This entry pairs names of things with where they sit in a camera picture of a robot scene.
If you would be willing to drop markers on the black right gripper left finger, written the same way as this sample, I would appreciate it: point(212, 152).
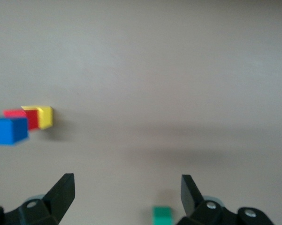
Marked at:
point(58, 197)

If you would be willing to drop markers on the blue block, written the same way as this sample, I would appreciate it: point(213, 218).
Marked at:
point(4, 131)

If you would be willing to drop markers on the green block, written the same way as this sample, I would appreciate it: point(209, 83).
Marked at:
point(162, 215)

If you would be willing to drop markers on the yellow block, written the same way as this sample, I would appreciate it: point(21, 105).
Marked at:
point(45, 118)

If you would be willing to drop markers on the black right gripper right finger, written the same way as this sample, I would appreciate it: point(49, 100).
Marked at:
point(190, 199)

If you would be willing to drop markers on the red block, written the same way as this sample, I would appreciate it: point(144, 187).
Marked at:
point(32, 119)

